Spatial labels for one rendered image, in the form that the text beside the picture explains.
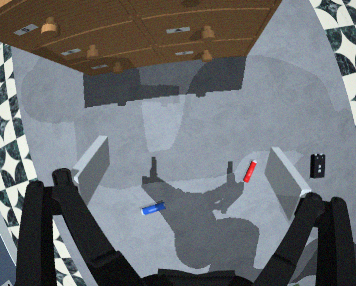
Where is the brown wooden drawer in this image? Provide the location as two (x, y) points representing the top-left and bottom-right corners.
(70, 47), (162, 75)
(142, 8), (270, 45)
(158, 38), (253, 62)
(129, 0), (275, 16)
(0, 0), (130, 49)
(33, 20), (150, 64)

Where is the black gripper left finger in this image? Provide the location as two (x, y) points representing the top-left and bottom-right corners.
(14, 136), (147, 286)

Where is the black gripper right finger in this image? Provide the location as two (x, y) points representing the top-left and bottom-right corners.
(252, 147), (356, 286)

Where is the blue aa battery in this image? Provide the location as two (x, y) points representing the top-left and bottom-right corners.
(141, 202), (166, 215)

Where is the brown wooden chest of drawers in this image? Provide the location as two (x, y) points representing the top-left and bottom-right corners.
(0, 0), (282, 76)

